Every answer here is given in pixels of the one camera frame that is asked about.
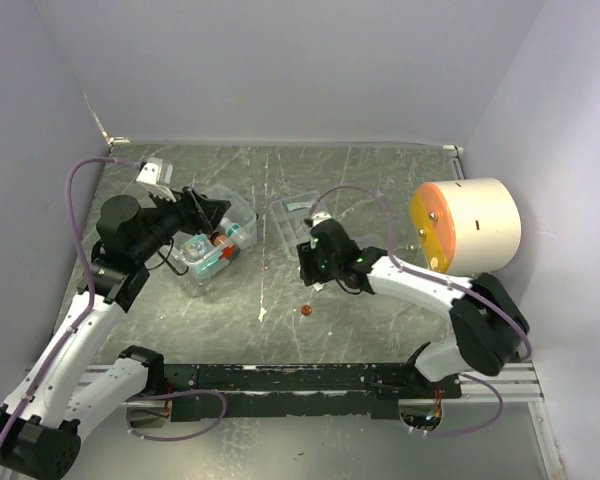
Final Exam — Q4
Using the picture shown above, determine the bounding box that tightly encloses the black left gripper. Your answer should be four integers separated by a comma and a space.
132, 182, 230, 262

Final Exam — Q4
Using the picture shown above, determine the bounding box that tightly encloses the brown syrup bottle orange cap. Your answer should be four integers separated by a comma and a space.
208, 231, 235, 254

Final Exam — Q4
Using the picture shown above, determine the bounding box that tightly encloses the white plastic medicine bottle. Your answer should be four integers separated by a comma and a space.
220, 217, 248, 247

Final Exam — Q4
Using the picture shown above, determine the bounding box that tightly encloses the clear plastic medicine box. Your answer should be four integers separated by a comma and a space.
160, 183, 258, 285

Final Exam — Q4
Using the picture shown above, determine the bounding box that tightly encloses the clear bandage bag teal header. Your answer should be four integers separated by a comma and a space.
191, 257, 230, 284

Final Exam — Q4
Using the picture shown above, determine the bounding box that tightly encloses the clear divider tray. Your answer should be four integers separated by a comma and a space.
269, 191, 320, 262

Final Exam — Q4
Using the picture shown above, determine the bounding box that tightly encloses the white teal swab packet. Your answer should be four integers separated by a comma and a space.
286, 201, 313, 212

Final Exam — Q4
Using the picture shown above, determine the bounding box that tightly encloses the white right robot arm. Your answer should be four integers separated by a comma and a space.
297, 214, 531, 398

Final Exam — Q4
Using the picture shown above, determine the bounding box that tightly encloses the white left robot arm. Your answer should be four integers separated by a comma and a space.
0, 187, 231, 479

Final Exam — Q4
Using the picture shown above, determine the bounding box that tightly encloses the round pastel drawer cabinet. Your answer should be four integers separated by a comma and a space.
409, 178, 521, 276

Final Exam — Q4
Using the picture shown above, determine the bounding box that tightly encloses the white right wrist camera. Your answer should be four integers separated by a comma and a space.
304, 212, 332, 228

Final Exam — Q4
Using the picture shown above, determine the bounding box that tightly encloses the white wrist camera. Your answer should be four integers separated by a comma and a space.
304, 212, 332, 228
136, 157, 176, 202

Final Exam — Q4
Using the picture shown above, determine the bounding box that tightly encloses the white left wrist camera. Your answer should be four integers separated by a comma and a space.
136, 157, 176, 202

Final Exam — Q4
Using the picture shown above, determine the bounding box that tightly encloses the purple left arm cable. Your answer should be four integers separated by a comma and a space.
0, 157, 228, 480

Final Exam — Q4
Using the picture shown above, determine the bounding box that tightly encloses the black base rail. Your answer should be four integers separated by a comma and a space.
104, 343, 464, 424

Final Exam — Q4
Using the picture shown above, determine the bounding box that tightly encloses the aluminium frame rail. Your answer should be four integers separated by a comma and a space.
74, 363, 545, 407

